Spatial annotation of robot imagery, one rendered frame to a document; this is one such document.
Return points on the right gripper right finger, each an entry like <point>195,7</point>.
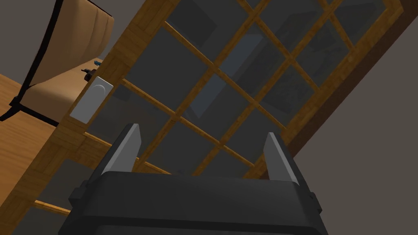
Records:
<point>281,160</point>

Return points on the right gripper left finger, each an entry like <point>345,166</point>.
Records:
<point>125,150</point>

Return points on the wooden glass-paned door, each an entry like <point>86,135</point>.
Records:
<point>228,81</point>

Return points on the tan sofa with black frame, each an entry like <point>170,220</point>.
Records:
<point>62,55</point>

